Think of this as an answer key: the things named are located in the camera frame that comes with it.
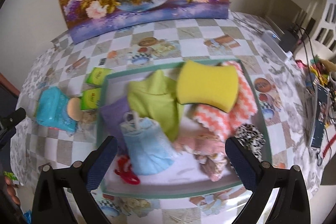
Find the yellow sponge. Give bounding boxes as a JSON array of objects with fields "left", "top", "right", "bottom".
[{"left": 176, "top": 60, "right": 239, "bottom": 112}]

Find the coral zigzag cloth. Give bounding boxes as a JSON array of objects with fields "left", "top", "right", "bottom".
[{"left": 193, "top": 61, "right": 258, "bottom": 141}]

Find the light blue cloth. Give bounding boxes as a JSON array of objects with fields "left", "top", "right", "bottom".
[{"left": 120, "top": 111, "right": 178, "bottom": 176}]

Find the leopard print scrunchie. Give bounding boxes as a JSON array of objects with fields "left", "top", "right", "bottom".
[{"left": 235, "top": 123, "right": 266, "bottom": 161}]

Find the person's left hand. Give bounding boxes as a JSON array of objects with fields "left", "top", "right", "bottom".
[{"left": 5, "top": 176, "right": 21, "bottom": 207}]

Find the green tissue pack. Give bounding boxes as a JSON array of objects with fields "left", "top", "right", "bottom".
[
  {"left": 86, "top": 67, "right": 113, "bottom": 86},
  {"left": 80, "top": 88, "right": 101, "bottom": 111}
]

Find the pink floral cloth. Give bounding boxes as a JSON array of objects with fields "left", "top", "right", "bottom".
[{"left": 173, "top": 134, "right": 228, "bottom": 182}]

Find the white shelf unit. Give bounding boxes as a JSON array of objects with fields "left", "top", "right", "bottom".
[{"left": 265, "top": 0, "right": 335, "bottom": 59}]

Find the white teal-rimmed tray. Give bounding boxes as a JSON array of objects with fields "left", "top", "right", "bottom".
[{"left": 96, "top": 59, "right": 272, "bottom": 199}]

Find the cluttered cables pile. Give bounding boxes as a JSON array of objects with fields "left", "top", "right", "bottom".
[{"left": 295, "top": 54, "right": 336, "bottom": 167}]

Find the lime green cloth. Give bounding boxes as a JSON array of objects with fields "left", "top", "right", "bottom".
[{"left": 127, "top": 70, "right": 184, "bottom": 142}]

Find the purple cloth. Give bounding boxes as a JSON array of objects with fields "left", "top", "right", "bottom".
[{"left": 100, "top": 97, "right": 130, "bottom": 155}]

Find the black power adapter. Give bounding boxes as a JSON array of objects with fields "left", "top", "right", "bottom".
[{"left": 278, "top": 30, "right": 298, "bottom": 53}]

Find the checkered patterned tablecloth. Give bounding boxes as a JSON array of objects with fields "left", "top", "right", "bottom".
[{"left": 21, "top": 13, "right": 323, "bottom": 223}]

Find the teal hat doll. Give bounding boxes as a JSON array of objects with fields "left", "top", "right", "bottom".
[{"left": 36, "top": 87, "right": 83, "bottom": 135}]

